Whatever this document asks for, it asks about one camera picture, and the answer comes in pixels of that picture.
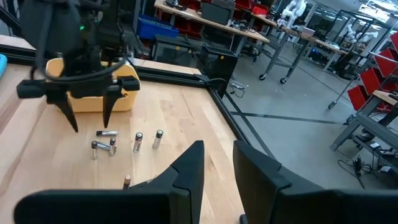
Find black floor cables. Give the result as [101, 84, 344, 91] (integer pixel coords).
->
[337, 155, 392, 189]

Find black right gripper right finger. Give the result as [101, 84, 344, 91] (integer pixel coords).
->
[233, 140, 398, 224]

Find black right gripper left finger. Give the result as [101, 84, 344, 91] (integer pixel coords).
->
[14, 140, 205, 224]

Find black table frame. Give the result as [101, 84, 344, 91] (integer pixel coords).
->
[0, 6, 251, 146]

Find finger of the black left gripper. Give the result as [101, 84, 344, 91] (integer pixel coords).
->
[102, 86, 124, 129]
[46, 91, 79, 133]

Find blue plastic bin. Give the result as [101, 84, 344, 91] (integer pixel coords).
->
[136, 14, 180, 40]

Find yellow plastic bin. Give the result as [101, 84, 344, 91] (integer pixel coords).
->
[45, 57, 141, 113]

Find light blue plastic object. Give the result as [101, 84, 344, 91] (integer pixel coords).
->
[0, 53, 7, 80]

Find black computer tower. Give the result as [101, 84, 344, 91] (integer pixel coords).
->
[151, 34, 197, 68]
[197, 43, 239, 94]

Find grey equipment case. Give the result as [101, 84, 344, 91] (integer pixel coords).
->
[200, 0, 236, 26]

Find red bin rack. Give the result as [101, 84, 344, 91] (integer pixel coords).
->
[174, 0, 271, 35]
[328, 30, 398, 113]

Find wooden workbench on wheels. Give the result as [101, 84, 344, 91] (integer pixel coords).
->
[250, 14, 348, 85]

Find grey metal bench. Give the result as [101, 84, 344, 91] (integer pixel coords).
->
[330, 90, 398, 170]

